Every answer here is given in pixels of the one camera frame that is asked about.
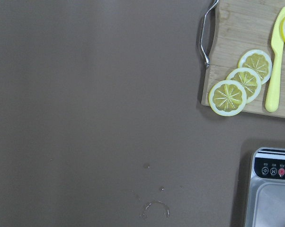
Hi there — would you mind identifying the silver digital kitchen scale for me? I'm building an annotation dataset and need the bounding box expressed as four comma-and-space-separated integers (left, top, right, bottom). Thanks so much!
244, 147, 285, 227

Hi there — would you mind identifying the lemon slice front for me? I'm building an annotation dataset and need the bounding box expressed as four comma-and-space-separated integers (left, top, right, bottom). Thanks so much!
208, 80, 247, 117

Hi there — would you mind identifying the lemon slice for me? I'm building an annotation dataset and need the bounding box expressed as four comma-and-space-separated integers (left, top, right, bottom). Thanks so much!
208, 80, 247, 117
226, 67, 262, 104
237, 49, 273, 85

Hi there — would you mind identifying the lemon slice middle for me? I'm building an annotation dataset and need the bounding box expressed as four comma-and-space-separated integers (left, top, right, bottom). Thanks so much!
226, 67, 262, 104

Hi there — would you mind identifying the lemon slice back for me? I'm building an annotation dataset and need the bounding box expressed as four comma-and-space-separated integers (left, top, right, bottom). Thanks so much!
237, 49, 273, 85

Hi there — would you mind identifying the yellow plastic knife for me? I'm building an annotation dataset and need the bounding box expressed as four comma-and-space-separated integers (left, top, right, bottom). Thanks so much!
265, 7, 285, 113

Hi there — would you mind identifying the wooden cutting board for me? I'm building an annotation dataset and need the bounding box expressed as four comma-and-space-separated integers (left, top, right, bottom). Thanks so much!
201, 0, 285, 120

